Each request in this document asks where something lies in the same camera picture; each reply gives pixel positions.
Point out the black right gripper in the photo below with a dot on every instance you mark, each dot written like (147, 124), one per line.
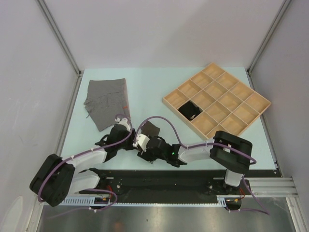
(146, 156)

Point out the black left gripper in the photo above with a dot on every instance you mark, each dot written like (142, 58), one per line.
(130, 147)

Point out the brown underwear beige waistband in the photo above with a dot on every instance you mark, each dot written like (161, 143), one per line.
(149, 129)

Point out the grey striped underwear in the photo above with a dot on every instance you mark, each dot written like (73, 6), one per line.
(105, 99)

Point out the black underwear beige waistband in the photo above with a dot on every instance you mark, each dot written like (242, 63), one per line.
(189, 110)

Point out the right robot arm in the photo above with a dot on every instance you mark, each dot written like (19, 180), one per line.
(232, 152)

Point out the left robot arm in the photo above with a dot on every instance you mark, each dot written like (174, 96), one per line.
(57, 177)

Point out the wooden compartment tray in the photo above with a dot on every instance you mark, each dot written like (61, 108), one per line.
(227, 104)

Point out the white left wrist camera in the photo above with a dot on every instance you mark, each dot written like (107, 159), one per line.
(124, 122)

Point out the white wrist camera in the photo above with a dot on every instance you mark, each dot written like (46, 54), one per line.
(141, 142)
(124, 122)

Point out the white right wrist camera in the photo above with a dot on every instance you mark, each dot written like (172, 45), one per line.
(141, 142)

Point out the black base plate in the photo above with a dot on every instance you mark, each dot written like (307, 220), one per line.
(170, 187)

